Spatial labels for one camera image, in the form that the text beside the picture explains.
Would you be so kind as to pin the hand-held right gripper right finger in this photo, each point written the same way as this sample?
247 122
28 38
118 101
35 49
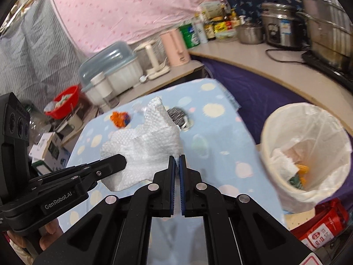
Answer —
182 182

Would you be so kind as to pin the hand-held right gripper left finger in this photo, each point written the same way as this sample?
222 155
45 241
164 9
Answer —
171 182

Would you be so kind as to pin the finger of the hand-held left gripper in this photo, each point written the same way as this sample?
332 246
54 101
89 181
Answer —
110 167

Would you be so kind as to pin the white paper towel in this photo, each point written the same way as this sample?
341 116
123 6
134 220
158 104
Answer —
149 143
284 162

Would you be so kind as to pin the orange foam fruit net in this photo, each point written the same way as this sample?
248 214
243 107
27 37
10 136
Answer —
302 169

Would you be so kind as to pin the bin with white liner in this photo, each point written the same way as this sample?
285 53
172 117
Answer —
325 132

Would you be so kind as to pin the person's left hand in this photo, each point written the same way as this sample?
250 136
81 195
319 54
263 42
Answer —
51 230

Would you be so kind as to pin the green white cardboard box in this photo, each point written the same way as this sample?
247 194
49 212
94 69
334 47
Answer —
56 156

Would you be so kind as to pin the clear plastic bottle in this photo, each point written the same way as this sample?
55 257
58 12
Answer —
37 121

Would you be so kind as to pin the orange crumpled wrapper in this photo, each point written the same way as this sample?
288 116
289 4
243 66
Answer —
120 119

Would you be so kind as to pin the blue dotted tablecloth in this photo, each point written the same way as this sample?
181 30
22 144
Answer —
220 149

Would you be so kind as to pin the beige mug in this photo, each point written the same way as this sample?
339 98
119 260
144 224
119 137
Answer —
74 121

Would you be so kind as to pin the clear crumpled plastic film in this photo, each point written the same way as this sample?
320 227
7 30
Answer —
138 107

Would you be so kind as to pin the steel wool scrubber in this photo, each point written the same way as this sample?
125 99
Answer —
178 116

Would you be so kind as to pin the red plastic basin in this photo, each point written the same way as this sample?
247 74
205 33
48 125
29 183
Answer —
67 99

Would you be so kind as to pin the white tumbler with clear base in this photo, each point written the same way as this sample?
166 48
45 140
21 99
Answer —
100 87

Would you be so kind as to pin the white power plug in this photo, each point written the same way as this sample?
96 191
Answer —
142 79

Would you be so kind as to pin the lidded plastic dish box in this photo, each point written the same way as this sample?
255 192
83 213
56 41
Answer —
115 60

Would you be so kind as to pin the grey striped cloth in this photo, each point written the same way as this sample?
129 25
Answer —
41 47

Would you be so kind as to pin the purple cloth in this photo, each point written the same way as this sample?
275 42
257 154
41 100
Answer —
248 88

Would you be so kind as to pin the glass electric kettle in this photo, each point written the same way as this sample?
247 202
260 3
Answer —
151 55

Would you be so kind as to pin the pink electric kettle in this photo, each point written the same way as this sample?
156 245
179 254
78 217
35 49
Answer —
175 48

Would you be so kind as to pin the red packaging bag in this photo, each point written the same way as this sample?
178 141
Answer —
320 226

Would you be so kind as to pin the green tin can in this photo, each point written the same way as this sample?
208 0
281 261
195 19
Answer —
190 35

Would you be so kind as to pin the white slim bottle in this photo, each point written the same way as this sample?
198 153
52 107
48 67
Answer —
201 33

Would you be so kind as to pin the clear food container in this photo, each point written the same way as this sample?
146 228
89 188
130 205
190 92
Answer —
226 36

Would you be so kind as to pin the pink dotted sheet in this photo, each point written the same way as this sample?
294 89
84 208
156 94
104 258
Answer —
124 11

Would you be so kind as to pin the yellow seasoning packet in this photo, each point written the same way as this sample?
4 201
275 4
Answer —
222 27

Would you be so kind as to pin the small steel pot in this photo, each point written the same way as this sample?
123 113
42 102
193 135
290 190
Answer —
249 34

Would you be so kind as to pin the white pump bottle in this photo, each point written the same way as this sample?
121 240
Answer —
242 19

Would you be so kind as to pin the beige carton box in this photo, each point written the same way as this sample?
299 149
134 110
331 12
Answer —
211 8

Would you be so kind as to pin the black induction cooker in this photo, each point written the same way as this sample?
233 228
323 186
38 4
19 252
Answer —
325 65

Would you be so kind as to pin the steel rice cooker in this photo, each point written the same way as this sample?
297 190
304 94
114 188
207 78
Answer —
282 26

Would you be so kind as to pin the large steel steamer pot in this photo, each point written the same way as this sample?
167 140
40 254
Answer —
328 27

